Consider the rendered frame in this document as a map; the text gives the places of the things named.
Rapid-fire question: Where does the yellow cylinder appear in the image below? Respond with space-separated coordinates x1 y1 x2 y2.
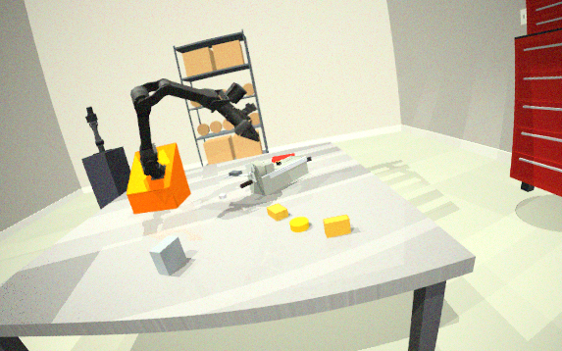
289 218 309 232

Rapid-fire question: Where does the red flat block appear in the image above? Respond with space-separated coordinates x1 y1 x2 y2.
272 153 295 163

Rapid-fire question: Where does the yellow cube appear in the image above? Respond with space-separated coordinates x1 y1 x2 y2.
267 204 288 222
323 215 351 237

